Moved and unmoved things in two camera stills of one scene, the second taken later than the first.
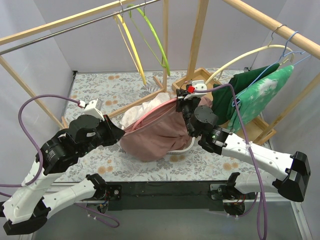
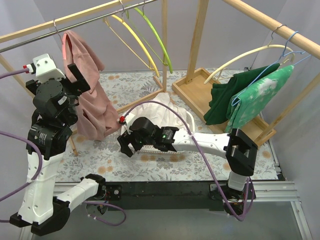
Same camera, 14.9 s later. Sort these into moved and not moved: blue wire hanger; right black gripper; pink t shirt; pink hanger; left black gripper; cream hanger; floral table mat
Moved: right black gripper; pink t shirt; left black gripper; pink hanger
Not moved: cream hanger; floral table mat; blue wire hanger
